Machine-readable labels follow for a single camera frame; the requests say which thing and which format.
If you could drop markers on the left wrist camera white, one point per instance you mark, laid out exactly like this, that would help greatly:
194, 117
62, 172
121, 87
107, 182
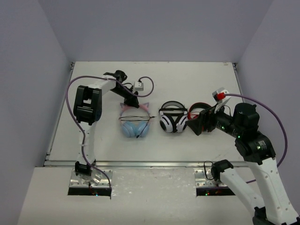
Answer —
138, 86

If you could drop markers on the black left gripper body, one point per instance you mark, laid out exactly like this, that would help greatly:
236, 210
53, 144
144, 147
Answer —
131, 101

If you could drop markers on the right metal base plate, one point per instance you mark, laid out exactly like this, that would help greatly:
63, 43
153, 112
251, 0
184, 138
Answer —
204, 179

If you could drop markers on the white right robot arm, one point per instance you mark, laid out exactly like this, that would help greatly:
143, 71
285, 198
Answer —
272, 206

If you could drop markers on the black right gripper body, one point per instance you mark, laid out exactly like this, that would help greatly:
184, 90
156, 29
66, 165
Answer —
221, 121

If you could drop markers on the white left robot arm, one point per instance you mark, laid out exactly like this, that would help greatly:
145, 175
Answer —
87, 112

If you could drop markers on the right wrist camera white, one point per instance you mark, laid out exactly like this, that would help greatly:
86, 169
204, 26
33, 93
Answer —
221, 98

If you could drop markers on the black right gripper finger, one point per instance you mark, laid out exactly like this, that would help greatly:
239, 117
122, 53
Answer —
196, 125
205, 113

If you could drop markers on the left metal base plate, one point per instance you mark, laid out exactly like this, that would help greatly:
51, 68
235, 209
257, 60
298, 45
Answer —
96, 180

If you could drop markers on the metal base plate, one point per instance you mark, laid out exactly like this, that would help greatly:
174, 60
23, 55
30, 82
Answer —
204, 179
96, 180

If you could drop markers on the pink and blue cat-ear headphones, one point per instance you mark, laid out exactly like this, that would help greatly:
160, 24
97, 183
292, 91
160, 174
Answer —
135, 126

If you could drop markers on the metal table edge rail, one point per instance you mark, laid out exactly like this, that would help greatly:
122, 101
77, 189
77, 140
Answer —
131, 164

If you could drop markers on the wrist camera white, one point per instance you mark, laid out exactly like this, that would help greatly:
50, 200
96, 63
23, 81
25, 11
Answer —
138, 86
221, 98

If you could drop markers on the white and black headphones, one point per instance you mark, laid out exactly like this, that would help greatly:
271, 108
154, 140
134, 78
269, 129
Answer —
173, 117

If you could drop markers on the red and black headphones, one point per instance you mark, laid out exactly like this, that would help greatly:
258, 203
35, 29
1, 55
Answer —
195, 109

